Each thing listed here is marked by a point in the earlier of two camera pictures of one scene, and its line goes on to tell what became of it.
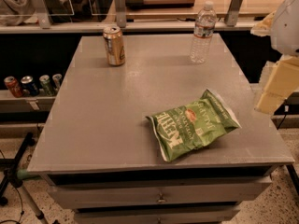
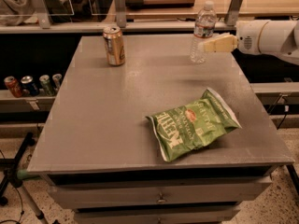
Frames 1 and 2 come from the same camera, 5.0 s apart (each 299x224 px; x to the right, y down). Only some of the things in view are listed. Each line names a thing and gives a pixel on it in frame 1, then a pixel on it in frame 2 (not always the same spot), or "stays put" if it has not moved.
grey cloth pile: [16, 6] stays put
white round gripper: [287, 28] to [248, 37]
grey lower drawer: [158, 215] stays put
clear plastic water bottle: [205, 25] stays put
